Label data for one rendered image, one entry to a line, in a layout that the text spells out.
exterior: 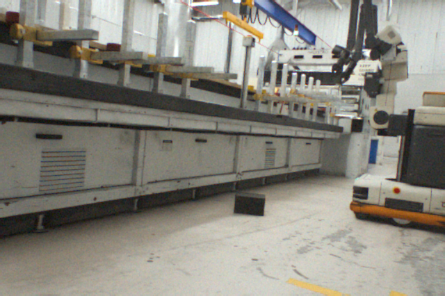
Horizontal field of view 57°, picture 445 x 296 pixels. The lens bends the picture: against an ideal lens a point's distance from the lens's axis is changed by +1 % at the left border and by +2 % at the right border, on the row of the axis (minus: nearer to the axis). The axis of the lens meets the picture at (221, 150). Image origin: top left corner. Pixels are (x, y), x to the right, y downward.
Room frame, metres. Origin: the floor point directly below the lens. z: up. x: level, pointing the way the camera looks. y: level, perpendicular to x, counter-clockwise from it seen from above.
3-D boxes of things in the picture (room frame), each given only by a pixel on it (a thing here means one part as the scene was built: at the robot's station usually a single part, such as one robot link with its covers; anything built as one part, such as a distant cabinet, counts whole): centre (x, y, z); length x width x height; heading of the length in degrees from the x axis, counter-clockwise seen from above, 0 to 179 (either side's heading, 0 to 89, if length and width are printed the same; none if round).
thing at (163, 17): (2.13, 0.36, 0.87); 0.04 x 0.04 x 0.48; 60
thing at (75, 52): (1.72, 0.60, 0.80); 0.14 x 0.06 x 0.05; 150
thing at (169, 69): (2.12, 0.27, 0.83); 0.43 x 0.03 x 0.04; 60
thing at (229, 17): (8.50, -0.24, 2.65); 1.71 x 0.09 x 0.32; 150
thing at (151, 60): (1.91, 0.39, 0.83); 0.43 x 0.03 x 0.04; 60
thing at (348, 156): (6.22, -1.33, 0.95); 1.65 x 0.70 x 1.90; 60
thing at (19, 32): (1.50, 0.72, 0.82); 0.14 x 0.06 x 0.05; 150
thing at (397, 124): (2.97, -1.18, 0.68); 0.28 x 0.27 x 0.25; 156
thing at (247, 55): (2.99, -0.12, 0.93); 0.05 x 0.05 x 0.45; 60
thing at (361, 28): (3.34, -1.03, 1.41); 0.11 x 0.06 x 0.43; 156
